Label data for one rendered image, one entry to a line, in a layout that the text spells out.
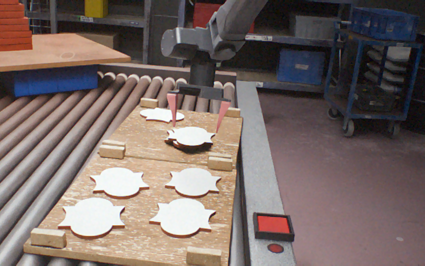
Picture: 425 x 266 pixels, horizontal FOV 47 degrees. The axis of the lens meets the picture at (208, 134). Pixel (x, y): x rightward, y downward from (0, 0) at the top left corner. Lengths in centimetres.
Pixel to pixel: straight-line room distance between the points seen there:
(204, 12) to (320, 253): 326
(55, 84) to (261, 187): 90
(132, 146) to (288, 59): 428
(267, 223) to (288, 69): 454
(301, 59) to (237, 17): 455
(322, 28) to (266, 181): 433
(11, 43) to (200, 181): 103
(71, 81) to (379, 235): 195
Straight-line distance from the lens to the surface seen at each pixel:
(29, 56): 182
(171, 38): 103
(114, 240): 90
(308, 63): 549
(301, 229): 286
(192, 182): 109
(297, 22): 537
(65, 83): 180
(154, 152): 126
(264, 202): 110
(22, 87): 175
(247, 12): 93
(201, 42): 104
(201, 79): 107
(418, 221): 326
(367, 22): 448
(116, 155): 121
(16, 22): 190
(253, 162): 130
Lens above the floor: 143
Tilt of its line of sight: 20 degrees down
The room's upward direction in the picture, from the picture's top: 5 degrees clockwise
